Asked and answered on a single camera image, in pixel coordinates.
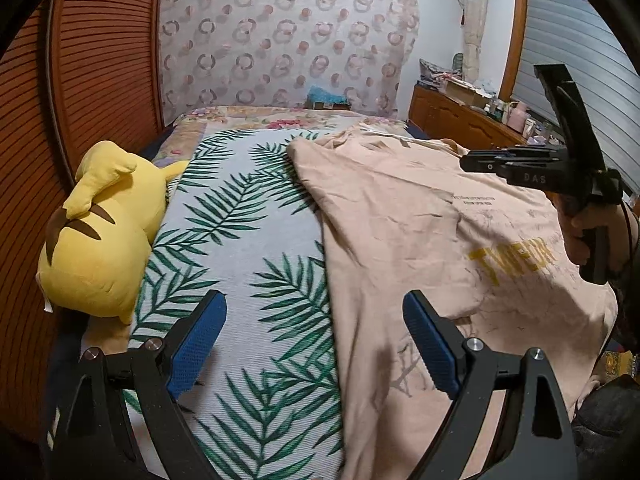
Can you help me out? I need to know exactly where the person's right hand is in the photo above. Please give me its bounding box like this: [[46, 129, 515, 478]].
[[547, 193, 639, 274]]

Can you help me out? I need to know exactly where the pink bottle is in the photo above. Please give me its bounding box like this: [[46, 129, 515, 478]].
[[506, 101, 528, 133]]

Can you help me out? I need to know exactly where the purple small container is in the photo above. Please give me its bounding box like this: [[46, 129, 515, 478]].
[[527, 134, 548, 145]]

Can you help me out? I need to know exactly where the wooden sideboard cabinet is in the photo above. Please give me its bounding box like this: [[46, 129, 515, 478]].
[[408, 84, 525, 150]]

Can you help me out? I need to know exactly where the cardboard box on sideboard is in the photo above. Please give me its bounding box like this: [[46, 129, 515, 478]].
[[444, 79, 491, 108]]

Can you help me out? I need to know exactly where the grey window roller blind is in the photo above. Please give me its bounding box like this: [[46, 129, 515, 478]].
[[511, 0, 640, 193]]

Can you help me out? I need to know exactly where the yellow Pikachu plush toy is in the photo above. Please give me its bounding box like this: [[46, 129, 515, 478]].
[[36, 141, 189, 325]]

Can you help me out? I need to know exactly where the cream lace side curtain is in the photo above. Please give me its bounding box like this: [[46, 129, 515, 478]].
[[462, 0, 488, 82]]

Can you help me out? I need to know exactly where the palm leaf print blanket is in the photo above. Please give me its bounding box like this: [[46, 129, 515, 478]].
[[129, 125, 343, 479]]

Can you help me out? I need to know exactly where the floral bed quilt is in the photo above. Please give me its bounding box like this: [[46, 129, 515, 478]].
[[152, 105, 410, 167]]

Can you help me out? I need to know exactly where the wooden louvered wardrobe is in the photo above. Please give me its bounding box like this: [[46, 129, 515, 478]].
[[1, 0, 164, 441]]

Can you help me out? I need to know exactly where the circle patterned wall curtain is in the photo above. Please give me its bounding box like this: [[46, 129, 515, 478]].
[[158, 0, 420, 122]]

